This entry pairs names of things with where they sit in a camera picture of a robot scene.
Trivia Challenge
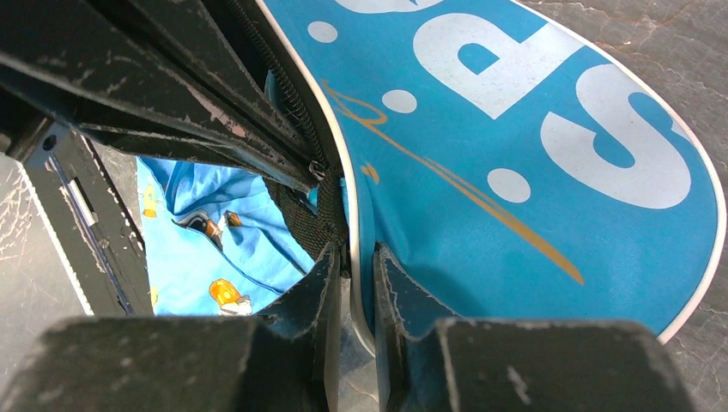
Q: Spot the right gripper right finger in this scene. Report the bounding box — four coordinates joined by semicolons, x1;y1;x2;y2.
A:
373;244;694;411

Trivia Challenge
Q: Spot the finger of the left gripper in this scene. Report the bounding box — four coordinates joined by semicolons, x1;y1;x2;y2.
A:
92;1;319;166
1;1;316;191

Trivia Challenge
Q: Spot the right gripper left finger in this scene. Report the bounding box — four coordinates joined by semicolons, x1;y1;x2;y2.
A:
1;244;342;411

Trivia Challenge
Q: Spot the blue sport racket bag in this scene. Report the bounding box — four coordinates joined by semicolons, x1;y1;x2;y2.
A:
230;1;726;349

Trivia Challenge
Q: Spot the blue astronaut print cloth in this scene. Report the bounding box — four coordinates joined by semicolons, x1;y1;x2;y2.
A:
136;157;313;316

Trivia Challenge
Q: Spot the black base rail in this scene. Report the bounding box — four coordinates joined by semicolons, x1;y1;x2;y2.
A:
1;95;153;317

